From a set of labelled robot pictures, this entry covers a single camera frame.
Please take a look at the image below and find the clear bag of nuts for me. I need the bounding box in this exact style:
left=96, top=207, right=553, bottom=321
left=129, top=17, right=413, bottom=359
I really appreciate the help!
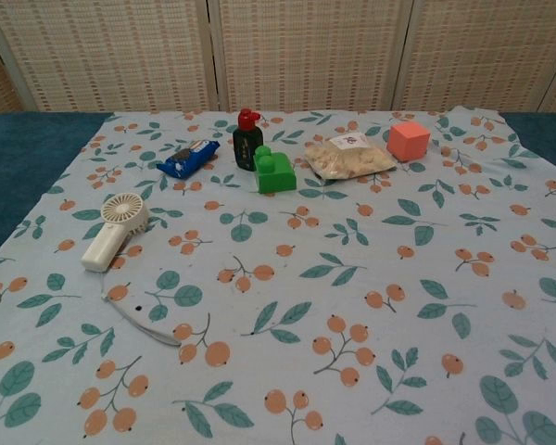
left=304, top=133, right=398, bottom=180

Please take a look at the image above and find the pink cube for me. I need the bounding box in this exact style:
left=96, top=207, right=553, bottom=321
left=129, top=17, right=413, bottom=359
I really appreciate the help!
left=385, top=121, right=432, bottom=163

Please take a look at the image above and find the green toy building block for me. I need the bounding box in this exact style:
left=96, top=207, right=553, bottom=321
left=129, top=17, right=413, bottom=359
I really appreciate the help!
left=253, top=145, right=298, bottom=195

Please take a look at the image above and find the blue cookie snack packet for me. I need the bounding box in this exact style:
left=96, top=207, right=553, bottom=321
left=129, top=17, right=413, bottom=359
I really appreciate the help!
left=156, top=139, right=221, bottom=180

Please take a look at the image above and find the dark bottle with red cap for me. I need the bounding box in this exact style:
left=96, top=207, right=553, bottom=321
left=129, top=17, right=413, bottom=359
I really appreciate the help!
left=233, top=108, right=265, bottom=172

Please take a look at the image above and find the floral fruit print tablecloth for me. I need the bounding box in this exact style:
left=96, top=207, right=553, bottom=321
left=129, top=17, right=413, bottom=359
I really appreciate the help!
left=0, top=106, right=556, bottom=445

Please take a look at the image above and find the cream handheld portable fan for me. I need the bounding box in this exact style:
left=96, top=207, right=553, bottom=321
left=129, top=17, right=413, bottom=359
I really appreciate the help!
left=81, top=193, right=151, bottom=273

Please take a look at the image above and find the woven folding screen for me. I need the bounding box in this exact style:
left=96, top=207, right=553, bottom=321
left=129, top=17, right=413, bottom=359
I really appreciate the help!
left=0, top=0, right=556, bottom=117

